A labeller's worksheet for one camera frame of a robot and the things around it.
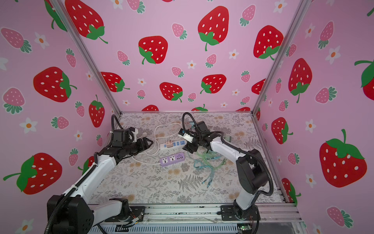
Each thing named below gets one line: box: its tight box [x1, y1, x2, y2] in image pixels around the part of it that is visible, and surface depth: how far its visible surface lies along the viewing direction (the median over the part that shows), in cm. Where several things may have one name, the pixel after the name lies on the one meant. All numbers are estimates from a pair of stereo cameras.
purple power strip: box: [159, 152, 186, 167], surface depth 93 cm
